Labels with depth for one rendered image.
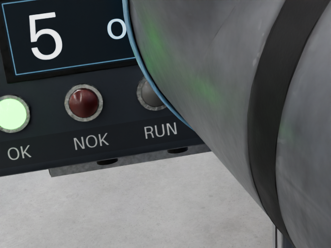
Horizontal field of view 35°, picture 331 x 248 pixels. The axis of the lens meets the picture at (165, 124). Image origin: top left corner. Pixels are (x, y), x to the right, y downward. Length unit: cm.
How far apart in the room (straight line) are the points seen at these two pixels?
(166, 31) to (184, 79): 2
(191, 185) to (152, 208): 22
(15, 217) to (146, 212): 54
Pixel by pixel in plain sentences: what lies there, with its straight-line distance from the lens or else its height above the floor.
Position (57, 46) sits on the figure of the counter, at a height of 116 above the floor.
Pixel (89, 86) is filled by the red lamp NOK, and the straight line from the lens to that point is 36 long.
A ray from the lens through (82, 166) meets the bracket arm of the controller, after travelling 46.
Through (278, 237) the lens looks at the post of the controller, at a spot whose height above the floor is 91.
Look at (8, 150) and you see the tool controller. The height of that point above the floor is 109.
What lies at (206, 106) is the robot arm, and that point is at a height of 120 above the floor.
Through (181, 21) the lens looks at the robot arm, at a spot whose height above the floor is 122.
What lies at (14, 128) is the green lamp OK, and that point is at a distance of 37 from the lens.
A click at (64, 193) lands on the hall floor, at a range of 232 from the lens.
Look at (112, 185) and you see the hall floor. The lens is 230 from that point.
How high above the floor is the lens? 126
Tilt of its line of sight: 28 degrees down
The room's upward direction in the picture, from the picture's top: 6 degrees counter-clockwise
